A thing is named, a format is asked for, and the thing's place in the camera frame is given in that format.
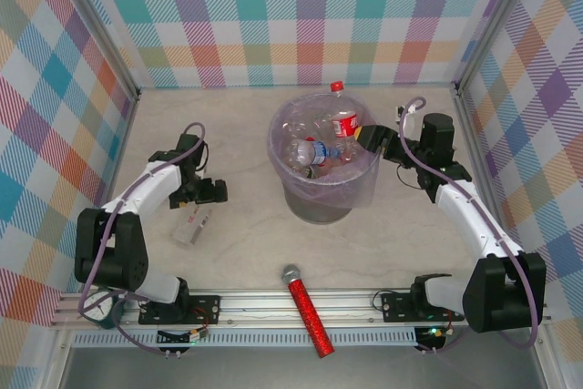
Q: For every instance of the purple plastic bin liner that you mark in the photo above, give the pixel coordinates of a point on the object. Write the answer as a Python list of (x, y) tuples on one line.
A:
[(360, 184)]

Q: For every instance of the clear bottle blue label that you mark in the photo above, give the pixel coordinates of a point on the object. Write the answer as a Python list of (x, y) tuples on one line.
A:
[(319, 152)]

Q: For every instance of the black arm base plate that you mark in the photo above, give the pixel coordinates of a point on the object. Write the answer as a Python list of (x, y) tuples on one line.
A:
[(205, 307), (396, 307)]

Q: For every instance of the aluminium mounting rail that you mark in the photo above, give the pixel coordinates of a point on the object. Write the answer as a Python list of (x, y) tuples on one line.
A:
[(273, 309)]

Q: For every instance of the grey plastic bin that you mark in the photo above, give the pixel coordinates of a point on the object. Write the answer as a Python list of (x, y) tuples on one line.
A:
[(319, 211)]

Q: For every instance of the red glitter microphone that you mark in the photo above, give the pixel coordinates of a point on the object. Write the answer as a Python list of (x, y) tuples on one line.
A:
[(307, 311)]

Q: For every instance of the crushed clear bottle white label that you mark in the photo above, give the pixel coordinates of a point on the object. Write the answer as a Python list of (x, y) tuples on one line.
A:
[(191, 227)]

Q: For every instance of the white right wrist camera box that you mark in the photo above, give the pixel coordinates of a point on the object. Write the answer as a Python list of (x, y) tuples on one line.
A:
[(406, 122)]

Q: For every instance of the aluminium frame post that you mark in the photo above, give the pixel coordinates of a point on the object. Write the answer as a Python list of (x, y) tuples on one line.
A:
[(497, 20), (102, 24)]

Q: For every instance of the clear cola bottle red cap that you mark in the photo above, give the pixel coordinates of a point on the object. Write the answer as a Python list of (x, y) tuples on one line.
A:
[(344, 125)]

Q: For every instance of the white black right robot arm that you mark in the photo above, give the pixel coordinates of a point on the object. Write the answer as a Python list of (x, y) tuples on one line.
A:
[(469, 216)]

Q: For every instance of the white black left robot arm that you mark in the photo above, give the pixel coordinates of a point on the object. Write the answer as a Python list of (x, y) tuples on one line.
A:
[(136, 188)]

